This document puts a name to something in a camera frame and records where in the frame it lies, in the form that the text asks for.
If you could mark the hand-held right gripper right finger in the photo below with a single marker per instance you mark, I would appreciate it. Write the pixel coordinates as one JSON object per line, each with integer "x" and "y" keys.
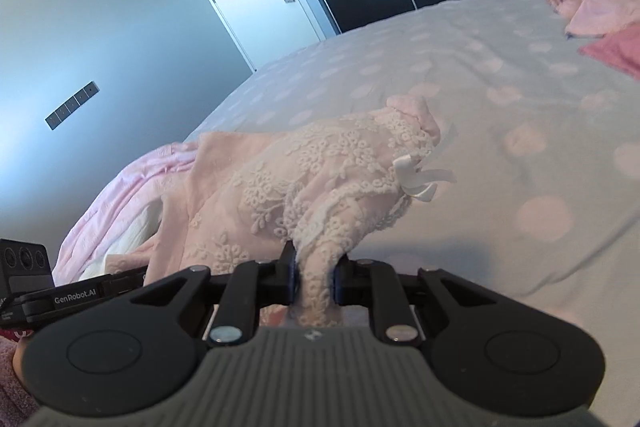
{"x": 342, "y": 287}

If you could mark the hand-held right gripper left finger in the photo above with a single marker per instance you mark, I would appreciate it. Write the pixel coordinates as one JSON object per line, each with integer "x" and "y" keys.
{"x": 287, "y": 279}

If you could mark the peach lace garment with ribbon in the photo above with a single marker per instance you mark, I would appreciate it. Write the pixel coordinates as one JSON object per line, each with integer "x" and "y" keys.
{"x": 300, "y": 167}

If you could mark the cream garment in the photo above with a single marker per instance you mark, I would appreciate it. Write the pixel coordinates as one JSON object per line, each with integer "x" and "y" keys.
{"x": 135, "y": 232}

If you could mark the pink ruffled garment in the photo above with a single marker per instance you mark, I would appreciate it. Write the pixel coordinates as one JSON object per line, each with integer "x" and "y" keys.
{"x": 115, "y": 197}

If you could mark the bed with polka dot duvet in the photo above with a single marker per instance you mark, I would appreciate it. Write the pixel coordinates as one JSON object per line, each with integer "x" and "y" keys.
{"x": 450, "y": 57}

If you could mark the dark pink pillow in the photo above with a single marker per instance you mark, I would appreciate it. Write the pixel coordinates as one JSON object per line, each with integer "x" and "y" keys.
{"x": 617, "y": 52}

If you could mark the light pink printed pillow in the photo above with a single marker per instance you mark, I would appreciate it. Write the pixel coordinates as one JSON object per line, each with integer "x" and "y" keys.
{"x": 595, "y": 2}

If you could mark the dark wall switch panel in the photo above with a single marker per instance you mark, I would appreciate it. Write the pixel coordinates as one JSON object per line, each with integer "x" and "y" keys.
{"x": 72, "y": 105}

